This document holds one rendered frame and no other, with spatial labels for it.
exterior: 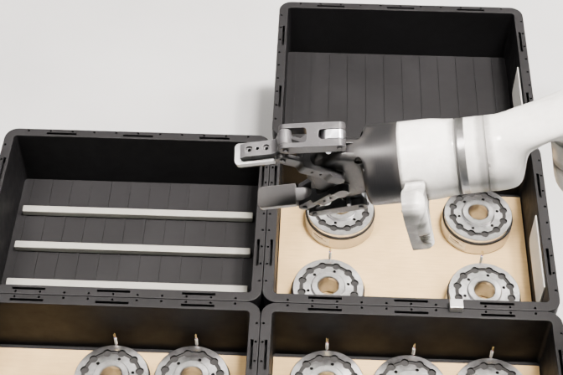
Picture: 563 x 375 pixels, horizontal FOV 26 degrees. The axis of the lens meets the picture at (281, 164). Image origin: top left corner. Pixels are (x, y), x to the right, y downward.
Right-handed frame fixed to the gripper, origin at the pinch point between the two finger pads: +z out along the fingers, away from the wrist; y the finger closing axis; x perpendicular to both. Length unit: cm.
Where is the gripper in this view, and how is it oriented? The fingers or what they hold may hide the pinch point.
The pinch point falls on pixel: (252, 177)
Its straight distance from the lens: 115.0
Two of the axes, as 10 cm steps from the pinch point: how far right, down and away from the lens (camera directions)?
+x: 0.1, 8.9, -4.6
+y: -2.1, -4.5, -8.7
